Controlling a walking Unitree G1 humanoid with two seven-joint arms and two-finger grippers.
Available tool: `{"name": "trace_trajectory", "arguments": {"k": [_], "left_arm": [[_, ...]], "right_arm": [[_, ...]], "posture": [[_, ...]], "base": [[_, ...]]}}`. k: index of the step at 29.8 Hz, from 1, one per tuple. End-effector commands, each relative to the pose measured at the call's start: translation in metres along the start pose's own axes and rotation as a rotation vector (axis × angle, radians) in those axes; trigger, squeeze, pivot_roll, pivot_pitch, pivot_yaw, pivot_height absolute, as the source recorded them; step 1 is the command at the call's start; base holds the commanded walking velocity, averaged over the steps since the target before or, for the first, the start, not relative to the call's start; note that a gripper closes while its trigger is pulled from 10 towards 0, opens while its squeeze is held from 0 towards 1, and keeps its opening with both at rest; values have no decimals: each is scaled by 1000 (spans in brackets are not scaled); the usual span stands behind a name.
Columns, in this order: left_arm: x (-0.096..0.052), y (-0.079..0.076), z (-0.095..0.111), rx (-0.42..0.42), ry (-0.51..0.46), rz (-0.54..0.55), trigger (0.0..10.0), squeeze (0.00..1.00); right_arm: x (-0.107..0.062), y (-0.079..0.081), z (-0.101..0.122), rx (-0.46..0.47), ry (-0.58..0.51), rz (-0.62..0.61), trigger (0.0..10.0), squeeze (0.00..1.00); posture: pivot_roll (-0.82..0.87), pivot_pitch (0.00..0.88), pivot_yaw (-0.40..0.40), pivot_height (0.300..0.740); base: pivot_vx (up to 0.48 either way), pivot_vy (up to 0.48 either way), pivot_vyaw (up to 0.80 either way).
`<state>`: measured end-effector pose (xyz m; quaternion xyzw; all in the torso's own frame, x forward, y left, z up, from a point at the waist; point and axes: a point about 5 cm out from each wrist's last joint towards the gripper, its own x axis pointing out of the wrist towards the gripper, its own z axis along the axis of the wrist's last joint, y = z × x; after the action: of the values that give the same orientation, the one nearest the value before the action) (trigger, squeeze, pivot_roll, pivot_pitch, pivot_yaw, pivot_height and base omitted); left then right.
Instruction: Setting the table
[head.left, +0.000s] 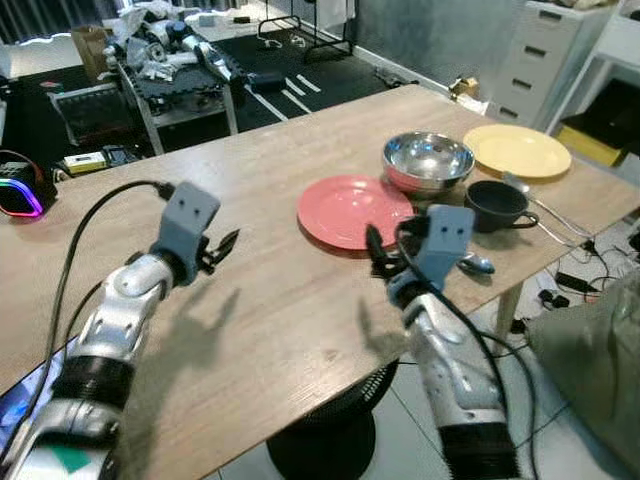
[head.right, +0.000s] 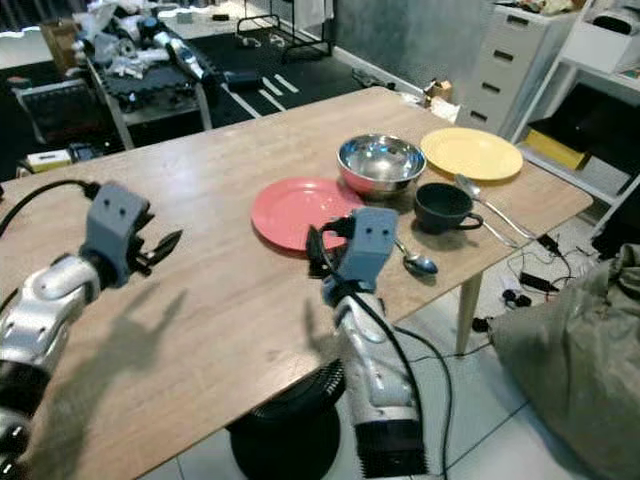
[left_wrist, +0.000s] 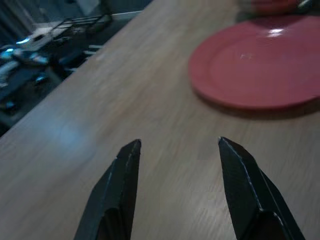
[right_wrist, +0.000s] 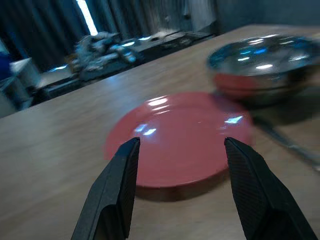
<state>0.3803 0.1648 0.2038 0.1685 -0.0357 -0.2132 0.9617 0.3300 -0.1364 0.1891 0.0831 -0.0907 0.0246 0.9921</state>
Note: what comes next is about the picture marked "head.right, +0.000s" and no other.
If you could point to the brown cardboard box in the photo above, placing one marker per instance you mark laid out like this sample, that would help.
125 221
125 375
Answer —
60 45

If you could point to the cart with robot parts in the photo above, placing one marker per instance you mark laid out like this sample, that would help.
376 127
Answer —
150 70

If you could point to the yellow plate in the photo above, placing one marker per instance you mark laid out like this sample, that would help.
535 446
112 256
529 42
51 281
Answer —
472 153

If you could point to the small steel spoon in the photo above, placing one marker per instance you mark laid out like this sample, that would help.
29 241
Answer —
421 263

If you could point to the flat yellow box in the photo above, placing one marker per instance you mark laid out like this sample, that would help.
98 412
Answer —
555 149

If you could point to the olive green bag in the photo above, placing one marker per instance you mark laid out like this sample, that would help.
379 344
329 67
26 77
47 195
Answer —
570 360

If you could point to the pink plate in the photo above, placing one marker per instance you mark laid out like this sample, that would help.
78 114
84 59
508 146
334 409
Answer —
300 212

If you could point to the white shelf unit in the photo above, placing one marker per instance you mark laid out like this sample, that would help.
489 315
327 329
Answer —
605 60

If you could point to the steel bowl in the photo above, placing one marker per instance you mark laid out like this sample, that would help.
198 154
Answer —
381 163

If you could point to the steel fork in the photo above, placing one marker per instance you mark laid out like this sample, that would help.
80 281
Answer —
498 232

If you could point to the black cup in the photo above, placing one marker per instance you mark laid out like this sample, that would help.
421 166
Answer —
443 207

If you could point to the black power strip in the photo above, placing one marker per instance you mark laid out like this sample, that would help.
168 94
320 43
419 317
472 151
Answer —
550 244

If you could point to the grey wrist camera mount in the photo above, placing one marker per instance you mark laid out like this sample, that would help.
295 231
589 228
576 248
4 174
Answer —
367 245
116 222

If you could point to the black metal rack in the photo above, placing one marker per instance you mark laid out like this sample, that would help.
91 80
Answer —
285 25

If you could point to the black round stool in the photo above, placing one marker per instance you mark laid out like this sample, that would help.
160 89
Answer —
285 435

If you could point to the yellow and white device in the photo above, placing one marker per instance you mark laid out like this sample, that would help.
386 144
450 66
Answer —
50 159

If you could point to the large steel spoon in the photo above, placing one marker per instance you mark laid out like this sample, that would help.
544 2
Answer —
466 186

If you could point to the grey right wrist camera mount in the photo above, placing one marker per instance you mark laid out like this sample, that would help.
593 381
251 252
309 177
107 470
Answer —
367 245

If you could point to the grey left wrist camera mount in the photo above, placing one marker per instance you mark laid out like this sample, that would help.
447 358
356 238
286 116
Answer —
116 222

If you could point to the black crate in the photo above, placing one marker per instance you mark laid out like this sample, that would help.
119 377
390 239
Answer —
58 106

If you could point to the small brown toy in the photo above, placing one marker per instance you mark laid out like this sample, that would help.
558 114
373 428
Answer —
437 92

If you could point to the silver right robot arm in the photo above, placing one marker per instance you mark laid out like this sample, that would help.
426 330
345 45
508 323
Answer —
375 370

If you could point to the wooden table leg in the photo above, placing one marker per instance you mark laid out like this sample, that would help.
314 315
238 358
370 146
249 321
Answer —
467 312

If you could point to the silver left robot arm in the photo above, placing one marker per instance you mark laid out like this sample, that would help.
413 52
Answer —
40 310

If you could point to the white drawer cabinet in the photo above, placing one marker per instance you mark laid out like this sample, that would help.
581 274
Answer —
510 60

